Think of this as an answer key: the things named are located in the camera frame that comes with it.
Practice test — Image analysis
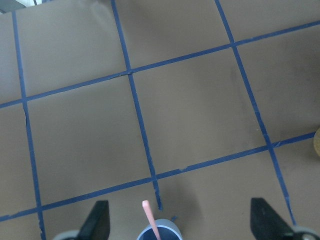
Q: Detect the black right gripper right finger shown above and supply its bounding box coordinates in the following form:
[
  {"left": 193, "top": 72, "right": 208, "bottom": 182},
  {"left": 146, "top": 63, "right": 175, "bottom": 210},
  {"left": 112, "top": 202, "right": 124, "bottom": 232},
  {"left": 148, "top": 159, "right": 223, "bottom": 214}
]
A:
[{"left": 250, "top": 197, "right": 295, "bottom": 240}]

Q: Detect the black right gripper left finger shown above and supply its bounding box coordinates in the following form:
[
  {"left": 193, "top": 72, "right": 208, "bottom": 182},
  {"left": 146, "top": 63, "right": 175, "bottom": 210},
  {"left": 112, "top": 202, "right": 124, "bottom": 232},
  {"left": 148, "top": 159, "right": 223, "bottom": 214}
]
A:
[{"left": 77, "top": 200, "right": 111, "bottom": 240}]

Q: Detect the light blue plastic cup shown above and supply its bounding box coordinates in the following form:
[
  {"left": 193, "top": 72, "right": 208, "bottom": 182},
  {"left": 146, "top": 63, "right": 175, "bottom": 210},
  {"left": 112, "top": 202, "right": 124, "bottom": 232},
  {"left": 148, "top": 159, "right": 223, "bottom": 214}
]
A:
[{"left": 136, "top": 218, "right": 183, "bottom": 240}]

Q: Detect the bamboo cylindrical holder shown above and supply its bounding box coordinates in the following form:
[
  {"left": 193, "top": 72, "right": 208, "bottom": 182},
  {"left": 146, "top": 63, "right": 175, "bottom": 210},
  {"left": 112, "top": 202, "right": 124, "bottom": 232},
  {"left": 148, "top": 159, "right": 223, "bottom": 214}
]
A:
[{"left": 313, "top": 128, "right": 320, "bottom": 156}]

